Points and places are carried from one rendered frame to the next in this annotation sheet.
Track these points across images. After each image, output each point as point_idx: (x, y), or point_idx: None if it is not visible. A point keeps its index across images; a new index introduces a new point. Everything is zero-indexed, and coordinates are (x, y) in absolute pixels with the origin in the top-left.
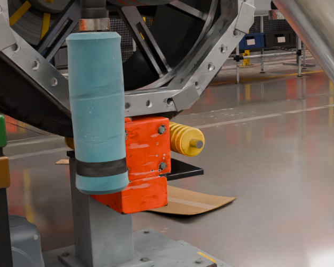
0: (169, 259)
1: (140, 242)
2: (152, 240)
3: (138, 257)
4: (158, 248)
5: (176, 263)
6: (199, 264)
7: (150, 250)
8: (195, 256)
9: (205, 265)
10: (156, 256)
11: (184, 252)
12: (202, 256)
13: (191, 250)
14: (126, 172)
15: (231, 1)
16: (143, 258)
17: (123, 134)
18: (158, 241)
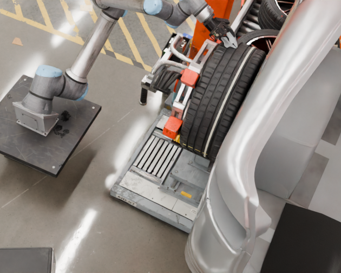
0: (186, 170)
1: (204, 178)
2: (202, 182)
3: (194, 163)
4: (196, 176)
5: (182, 168)
6: (175, 170)
7: (197, 174)
8: (180, 175)
9: (172, 170)
10: (191, 170)
11: (185, 176)
12: (178, 176)
13: (184, 179)
14: (171, 105)
15: None
16: (190, 161)
17: (172, 98)
18: (199, 181)
